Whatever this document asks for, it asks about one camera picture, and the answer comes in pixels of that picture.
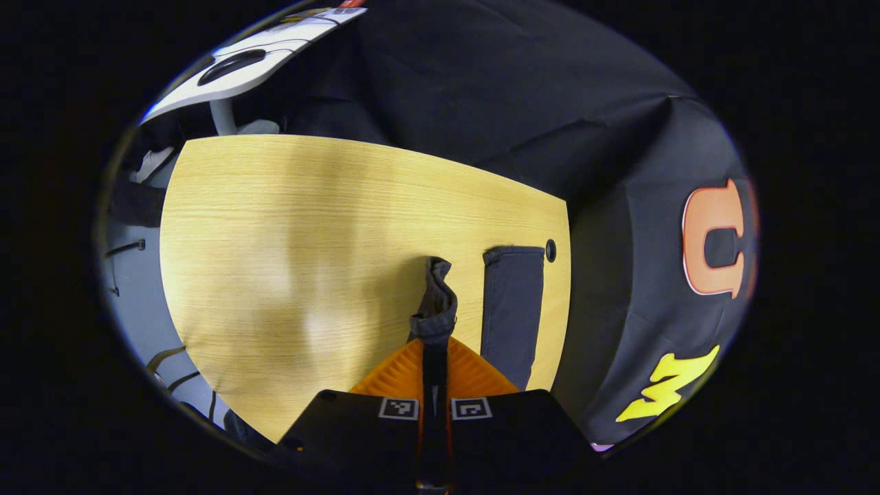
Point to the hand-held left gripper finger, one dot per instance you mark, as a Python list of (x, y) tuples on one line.
[(428, 385), (442, 385)]

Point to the black jeans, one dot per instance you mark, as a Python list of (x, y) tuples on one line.
[(512, 309)]

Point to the black backdrop cloth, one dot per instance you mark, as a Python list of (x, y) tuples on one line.
[(481, 89)]

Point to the black computer mouse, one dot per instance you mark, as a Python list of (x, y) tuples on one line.
[(230, 66)]

